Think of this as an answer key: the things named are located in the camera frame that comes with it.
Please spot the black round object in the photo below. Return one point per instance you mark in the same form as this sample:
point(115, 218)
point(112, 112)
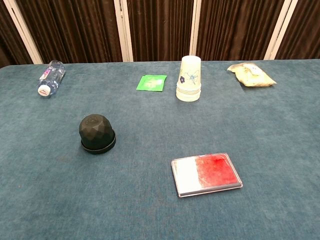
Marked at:
point(96, 132)

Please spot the green foil sachet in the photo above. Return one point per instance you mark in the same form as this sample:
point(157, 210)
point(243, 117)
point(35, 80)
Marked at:
point(151, 83)

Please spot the clear red white card box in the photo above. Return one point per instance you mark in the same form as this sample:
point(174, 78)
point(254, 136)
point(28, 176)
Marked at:
point(207, 175)

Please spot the blue felt table cover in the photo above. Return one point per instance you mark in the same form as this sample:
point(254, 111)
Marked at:
point(150, 212)

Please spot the dark brown pleated curtain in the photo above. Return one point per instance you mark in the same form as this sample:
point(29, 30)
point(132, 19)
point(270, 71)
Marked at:
point(160, 25)

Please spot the yellowish wet wipes pack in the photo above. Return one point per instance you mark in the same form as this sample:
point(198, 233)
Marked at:
point(252, 76)

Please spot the clear plastic water bottle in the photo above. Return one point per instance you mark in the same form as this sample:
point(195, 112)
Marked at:
point(51, 77)

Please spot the white partition post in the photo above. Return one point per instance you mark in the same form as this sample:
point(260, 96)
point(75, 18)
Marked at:
point(195, 25)
point(23, 31)
point(123, 30)
point(280, 27)

